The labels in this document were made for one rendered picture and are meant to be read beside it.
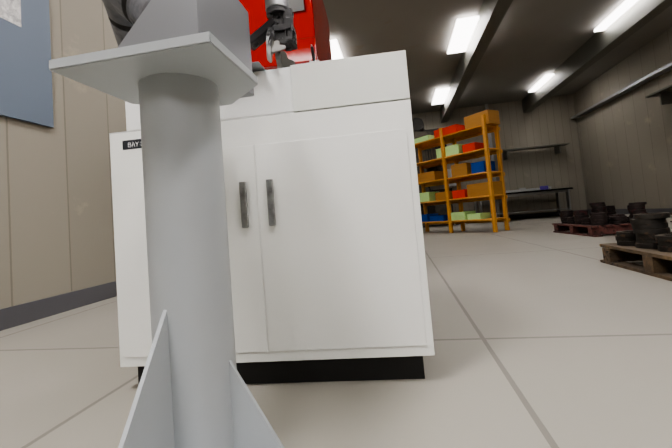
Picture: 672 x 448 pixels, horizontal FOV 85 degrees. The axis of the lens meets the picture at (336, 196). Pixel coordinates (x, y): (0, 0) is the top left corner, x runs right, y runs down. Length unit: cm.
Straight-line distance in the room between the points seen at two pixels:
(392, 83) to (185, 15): 59
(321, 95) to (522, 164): 1103
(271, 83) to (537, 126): 1140
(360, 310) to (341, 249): 18
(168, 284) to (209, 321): 11
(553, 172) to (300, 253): 1140
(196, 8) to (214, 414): 78
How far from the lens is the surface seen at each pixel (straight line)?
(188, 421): 84
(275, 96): 117
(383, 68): 115
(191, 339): 79
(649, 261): 282
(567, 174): 1237
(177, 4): 85
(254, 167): 114
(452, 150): 740
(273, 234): 111
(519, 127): 1215
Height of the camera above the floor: 49
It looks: 3 degrees up
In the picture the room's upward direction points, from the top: 5 degrees counter-clockwise
